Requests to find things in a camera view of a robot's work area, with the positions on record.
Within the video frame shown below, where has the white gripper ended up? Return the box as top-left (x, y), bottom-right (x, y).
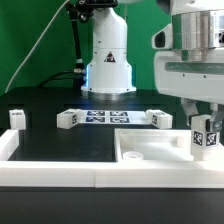
top-left (154, 49), bottom-right (224, 132)

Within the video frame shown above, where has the white square tabletop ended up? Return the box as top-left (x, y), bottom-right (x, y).
top-left (114, 127), bottom-right (224, 164)

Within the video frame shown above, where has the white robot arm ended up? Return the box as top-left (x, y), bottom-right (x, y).
top-left (82, 0), bottom-right (224, 132)

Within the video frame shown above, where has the white U-shaped obstacle fence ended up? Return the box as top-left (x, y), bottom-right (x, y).
top-left (0, 130), bottom-right (224, 188)

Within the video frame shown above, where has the white sheet with AprilTags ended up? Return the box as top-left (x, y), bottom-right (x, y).
top-left (80, 110), bottom-right (148, 125)

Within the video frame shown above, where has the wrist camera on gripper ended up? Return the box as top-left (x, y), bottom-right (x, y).
top-left (151, 24), bottom-right (173, 50)

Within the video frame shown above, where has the black cable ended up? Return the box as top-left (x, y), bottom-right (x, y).
top-left (38, 70), bottom-right (87, 88)

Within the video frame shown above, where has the white cable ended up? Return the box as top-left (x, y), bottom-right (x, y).
top-left (4, 0), bottom-right (72, 94)

